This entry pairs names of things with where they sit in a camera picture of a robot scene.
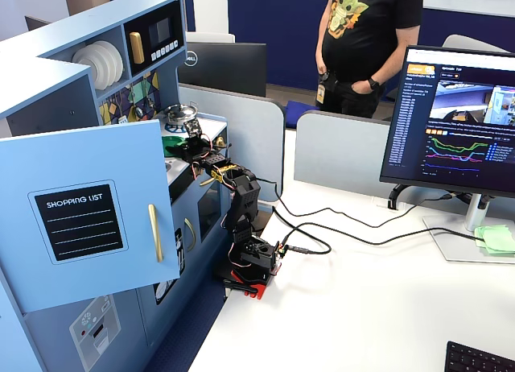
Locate grey desk divider rounded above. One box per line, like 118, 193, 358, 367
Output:
178, 83, 287, 207

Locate silver monitor stand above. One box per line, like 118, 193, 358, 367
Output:
422, 192, 515, 264

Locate gold microwave handle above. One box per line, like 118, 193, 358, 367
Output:
128, 31, 146, 65

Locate gold fridge door handle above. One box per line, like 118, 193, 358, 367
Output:
147, 203, 165, 264

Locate thick black cable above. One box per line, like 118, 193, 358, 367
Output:
279, 222, 482, 255

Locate white toy plate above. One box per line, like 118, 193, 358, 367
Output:
90, 41, 118, 88
72, 45, 107, 91
102, 39, 126, 84

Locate blue toy kitchen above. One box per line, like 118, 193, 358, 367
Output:
0, 0, 231, 372

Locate white office chair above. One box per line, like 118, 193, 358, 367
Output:
184, 31, 237, 44

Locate black shopping list sticker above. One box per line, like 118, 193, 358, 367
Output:
27, 180, 130, 266

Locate grey office chair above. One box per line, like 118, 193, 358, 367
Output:
442, 34, 513, 55

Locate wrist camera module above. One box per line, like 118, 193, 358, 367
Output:
183, 119, 203, 139

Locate green paper notes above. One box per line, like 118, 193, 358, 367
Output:
473, 224, 515, 256

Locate monitor with lit screen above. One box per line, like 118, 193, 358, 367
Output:
378, 45, 515, 197

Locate grey desk divider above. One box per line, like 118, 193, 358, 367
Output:
293, 110, 392, 196

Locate gold curved oven handle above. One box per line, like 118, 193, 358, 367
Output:
183, 217, 197, 253

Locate silver toy pot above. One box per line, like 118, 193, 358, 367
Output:
165, 102, 200, 126

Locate person in black t-shirt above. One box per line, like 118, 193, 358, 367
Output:
314, 0, 425, 120

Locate colourful backsplash with utensils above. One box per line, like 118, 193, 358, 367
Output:
97, 71, 163, 126

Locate black Dell monitor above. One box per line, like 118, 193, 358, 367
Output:
177, 41, 269, 99

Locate black white dishware sticker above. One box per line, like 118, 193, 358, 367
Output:
154, 227, 187, 307

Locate person's left forearm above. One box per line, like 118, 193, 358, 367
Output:
372, 24, 420, 87

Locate blue seat cushion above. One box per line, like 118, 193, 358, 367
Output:
285, 99, 319, 128

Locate black keyboard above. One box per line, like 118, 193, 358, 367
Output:
443, 340, 515, 372

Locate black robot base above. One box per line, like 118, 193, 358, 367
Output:
228, 234, 283, 287

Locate blue toy fridge door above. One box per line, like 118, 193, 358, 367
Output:
0, 119, 182, 314

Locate black toy microwave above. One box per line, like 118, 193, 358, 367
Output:
122, 2, 184, 77

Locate thin black cable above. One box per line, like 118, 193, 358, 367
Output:
255, 176, 454, 229

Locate person's right forearm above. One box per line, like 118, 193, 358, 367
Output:
315, 19, 336, 71

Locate grey ice dispenser sticker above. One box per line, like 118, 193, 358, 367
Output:
68, 294, 122, 371

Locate red black table clamp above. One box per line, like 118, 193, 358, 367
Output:
212, 266, 270, 301

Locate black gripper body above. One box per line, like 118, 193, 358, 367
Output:
183, 133, 216, 166

